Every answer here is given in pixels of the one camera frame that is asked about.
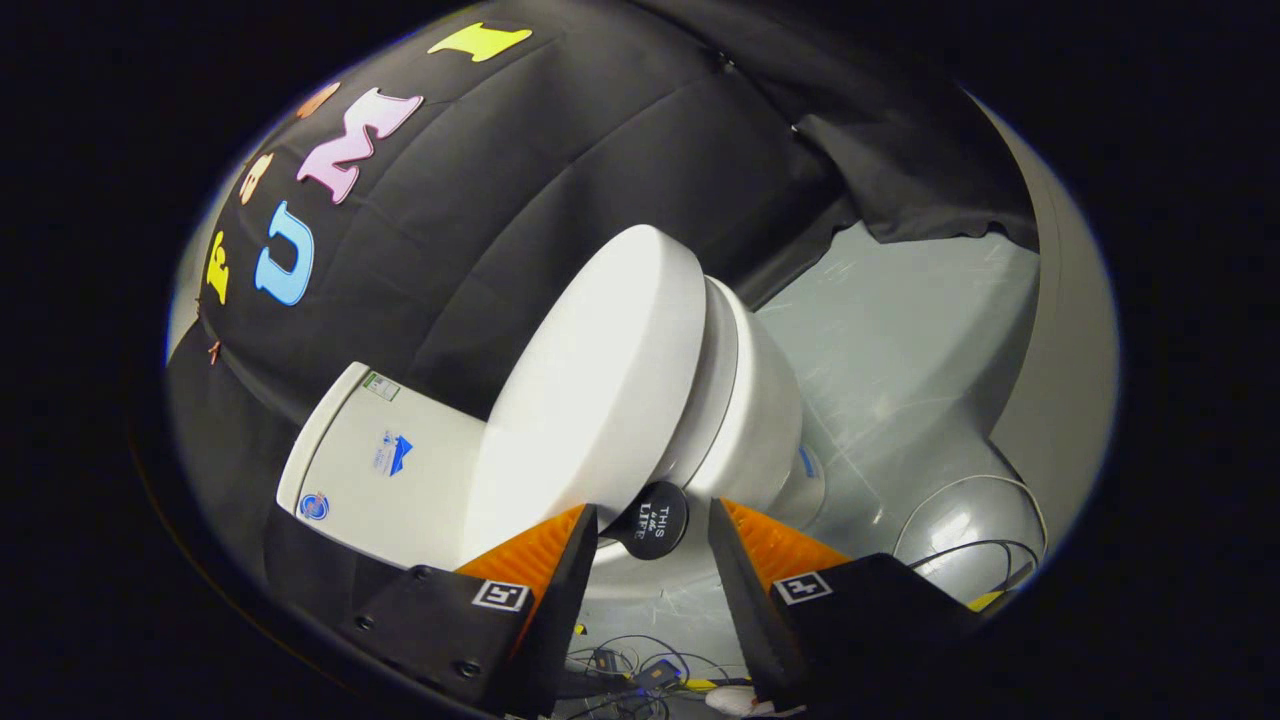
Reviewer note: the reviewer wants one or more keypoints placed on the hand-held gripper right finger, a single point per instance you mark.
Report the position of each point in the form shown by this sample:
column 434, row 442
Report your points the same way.
column 750, row 620

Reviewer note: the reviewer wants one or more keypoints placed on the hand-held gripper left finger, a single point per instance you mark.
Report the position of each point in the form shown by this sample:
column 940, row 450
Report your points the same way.
column 560, row 620

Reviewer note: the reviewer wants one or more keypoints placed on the white toilet lid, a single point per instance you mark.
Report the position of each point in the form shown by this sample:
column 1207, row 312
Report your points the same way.
column 590, row 400

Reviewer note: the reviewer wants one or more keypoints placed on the white toilet bowl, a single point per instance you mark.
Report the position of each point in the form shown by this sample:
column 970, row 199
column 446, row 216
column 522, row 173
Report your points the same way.
column 760, row 410

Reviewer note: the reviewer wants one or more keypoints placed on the grey cabinet with white top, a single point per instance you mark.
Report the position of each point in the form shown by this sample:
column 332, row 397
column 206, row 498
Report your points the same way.
column 1070, row 350

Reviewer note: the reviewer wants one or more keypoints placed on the copper clip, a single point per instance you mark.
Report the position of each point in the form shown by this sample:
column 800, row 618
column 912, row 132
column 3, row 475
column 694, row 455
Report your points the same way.
column 213, row 350

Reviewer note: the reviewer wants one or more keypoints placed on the black backdrop cloth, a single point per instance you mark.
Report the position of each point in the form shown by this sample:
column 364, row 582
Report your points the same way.
column 560, row 170

